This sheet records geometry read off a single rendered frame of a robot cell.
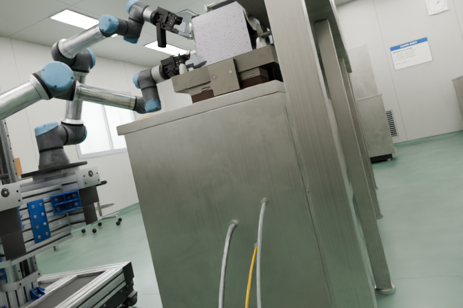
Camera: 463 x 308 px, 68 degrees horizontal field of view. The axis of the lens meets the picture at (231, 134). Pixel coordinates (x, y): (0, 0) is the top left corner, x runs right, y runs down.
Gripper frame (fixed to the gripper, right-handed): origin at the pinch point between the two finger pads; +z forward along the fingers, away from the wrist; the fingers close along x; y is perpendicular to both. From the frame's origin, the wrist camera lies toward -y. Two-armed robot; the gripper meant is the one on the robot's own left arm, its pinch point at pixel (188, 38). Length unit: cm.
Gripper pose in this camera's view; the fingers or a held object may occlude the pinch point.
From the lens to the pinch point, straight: 162.1
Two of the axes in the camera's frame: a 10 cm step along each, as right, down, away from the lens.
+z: 8.4, 4.6, -2.9
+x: 3.6, -0.6, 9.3
